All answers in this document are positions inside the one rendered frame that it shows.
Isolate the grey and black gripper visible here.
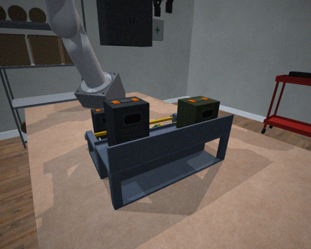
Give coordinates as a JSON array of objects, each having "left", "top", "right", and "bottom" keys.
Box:
[{"left": 153, "top": 0, "right": 174, "bottom": 17}]

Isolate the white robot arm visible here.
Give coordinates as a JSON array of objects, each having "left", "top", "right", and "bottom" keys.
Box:
[{"left": 44, "top": 0, "right": 112, "bottom": 93}]

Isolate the dark blue metal shelf rack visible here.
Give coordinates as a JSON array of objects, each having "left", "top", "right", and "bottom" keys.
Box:
[{"left": 84, "top": 113, "right": 234, "bottom": 210}]

